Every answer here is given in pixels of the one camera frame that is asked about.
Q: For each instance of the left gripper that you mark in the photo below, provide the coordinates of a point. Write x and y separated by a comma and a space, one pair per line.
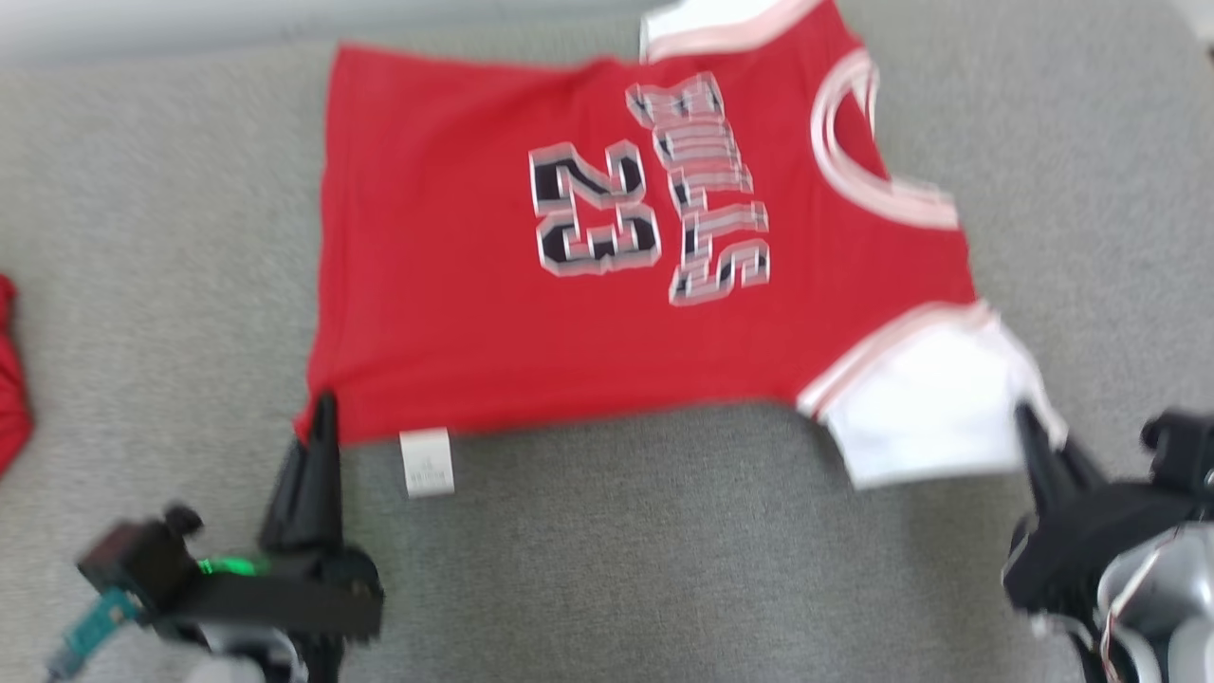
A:
285, 598

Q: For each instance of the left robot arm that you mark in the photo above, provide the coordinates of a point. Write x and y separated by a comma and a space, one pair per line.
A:
237, 664

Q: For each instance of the red basketball jersey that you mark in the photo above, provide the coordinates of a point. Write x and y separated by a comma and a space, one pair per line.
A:
455, 285

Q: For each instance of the red shorts with white stripe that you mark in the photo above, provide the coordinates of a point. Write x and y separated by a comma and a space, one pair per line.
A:
11, 398

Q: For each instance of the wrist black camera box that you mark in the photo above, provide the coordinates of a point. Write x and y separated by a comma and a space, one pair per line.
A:
137, 564
1181, 455

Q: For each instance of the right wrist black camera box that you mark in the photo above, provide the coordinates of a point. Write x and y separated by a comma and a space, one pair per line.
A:
1181, 455

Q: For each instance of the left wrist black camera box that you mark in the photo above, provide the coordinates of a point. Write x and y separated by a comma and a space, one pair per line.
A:
137, 564

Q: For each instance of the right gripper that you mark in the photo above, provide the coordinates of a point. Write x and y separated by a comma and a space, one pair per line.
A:
1072, 550

